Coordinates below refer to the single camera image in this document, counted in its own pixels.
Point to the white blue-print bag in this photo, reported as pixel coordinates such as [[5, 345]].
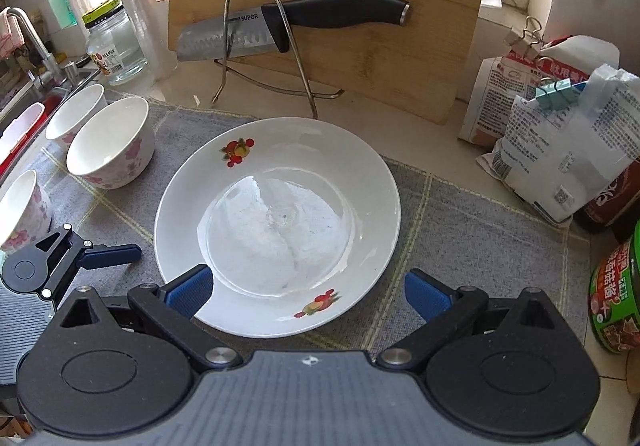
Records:
[[550, 161]]

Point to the glass jar with green lid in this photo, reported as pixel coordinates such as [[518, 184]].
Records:
[[115, 56]]

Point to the dark soy sauce bottle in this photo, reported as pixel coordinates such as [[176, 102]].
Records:
[[615, 206]]

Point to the metal sink cylinder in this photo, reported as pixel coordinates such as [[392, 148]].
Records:
[[72, 71]]

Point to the teal binder clip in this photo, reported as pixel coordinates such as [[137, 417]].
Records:
[[552, 93]]

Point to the green sauce tub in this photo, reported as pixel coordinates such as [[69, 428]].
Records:
[[617, 296]]

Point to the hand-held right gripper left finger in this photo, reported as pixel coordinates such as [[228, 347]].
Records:
[[190, 291]]

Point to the grey checked towel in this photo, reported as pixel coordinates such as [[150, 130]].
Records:
[[450, 236]]

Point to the tall plastic wrap roll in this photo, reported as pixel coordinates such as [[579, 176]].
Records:
[[145, 26]]

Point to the pink checked cloth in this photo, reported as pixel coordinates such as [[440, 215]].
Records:
[[10, 38]]

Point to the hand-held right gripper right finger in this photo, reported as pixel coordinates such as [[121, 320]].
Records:
[[425, 296]]

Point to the metal faucet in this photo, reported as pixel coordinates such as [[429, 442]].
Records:
[[45, 61]]

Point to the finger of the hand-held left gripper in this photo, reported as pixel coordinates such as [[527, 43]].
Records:
[[112, 256]]

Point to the silver binder clip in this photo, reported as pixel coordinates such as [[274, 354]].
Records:
[[515, 37]]

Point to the white pink-flower bowl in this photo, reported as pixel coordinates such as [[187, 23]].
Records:
[[107, 136], [75, 111], [25, 216]]

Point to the white fruit-print plate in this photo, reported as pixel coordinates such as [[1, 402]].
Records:
[[280, 226]]

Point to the stainless steel sink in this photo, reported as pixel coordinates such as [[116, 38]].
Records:
[[20, 91]]

